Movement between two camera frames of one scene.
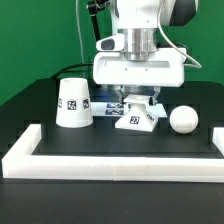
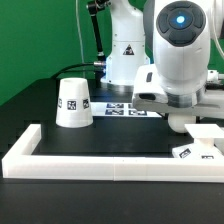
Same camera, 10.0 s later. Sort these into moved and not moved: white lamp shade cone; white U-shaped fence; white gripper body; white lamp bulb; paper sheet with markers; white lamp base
Moved: white gripper body; white lamp base
Not moved: white lamp bulb; white lamp shade cone; paper sheet with markers; white U-shaped fence
